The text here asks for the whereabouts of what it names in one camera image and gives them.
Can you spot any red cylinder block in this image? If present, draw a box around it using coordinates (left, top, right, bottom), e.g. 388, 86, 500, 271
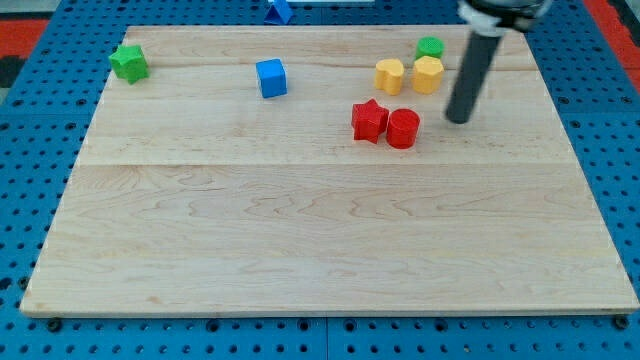
386, 108, 420, 149

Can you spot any red star block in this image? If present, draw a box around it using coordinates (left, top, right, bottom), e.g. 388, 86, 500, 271
351, 99, 389, 144

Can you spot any yellow hexagon block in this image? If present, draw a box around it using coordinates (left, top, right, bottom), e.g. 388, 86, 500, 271
411, 56, 444, 95

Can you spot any black white rod mount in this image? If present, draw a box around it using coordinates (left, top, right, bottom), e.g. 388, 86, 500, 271
458, 0, 553, 36

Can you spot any wooden board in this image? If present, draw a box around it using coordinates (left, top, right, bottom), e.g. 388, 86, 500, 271
21, 25, 639, 318

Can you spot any blue cube block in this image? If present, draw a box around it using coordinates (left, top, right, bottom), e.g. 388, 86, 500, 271
255, 58, 288, 98

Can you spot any blue triangle block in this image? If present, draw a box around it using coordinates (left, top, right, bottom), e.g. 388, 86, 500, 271
263, 0, 294, 26

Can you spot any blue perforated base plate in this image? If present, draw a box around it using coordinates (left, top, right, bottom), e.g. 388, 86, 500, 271
1, 0, 639, 359

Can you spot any green star block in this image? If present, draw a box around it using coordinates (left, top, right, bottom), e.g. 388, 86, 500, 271
108, 45, 149, 84

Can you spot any yellow heart block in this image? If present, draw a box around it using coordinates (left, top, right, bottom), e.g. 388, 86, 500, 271
374, 58, 405, 96

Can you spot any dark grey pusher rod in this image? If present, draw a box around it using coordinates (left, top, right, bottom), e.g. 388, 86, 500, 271
445, 31, 502, 124

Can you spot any green cylinder block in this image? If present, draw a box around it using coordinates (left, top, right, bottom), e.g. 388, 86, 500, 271
415, 36, 445, 59

